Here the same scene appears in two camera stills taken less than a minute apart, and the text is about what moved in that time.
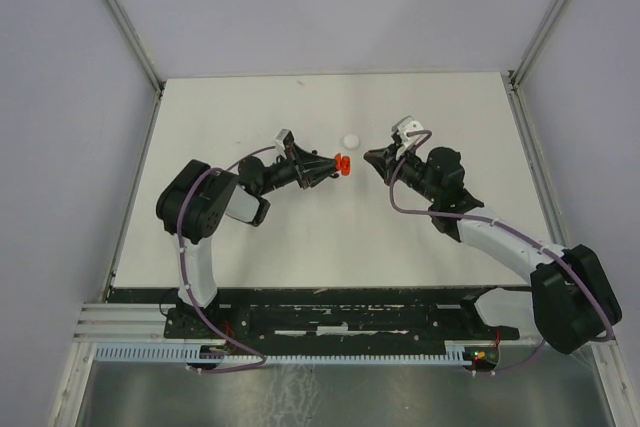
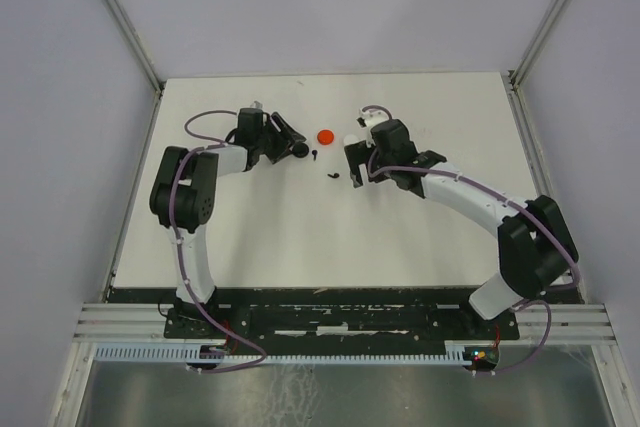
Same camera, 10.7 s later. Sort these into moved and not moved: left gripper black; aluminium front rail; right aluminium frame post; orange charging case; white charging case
Moved: left gripper black; orange charging case
Not moved: right aluminium frame post; aluminium front rail; white charging case
